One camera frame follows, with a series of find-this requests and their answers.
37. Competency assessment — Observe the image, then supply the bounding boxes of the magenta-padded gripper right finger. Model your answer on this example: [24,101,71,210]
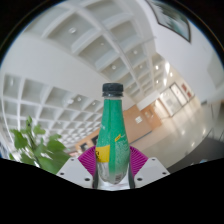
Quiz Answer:
[127,145,171,189]

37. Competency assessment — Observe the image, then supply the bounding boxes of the green leafy potted plant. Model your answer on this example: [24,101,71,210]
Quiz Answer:
[7,115,72,175]

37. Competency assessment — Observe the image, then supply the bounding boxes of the recessed ceiling lights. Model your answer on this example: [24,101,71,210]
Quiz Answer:
[6,26,175,102]

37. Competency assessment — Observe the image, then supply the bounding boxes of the framed wall picture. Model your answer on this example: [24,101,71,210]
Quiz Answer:
[145,0,192,44]

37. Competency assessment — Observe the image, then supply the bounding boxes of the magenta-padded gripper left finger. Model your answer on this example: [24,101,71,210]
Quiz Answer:
[55,145,98,190]

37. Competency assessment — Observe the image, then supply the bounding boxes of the green plastic drink bottle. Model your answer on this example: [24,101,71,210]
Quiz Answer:
[92,82,131,186]

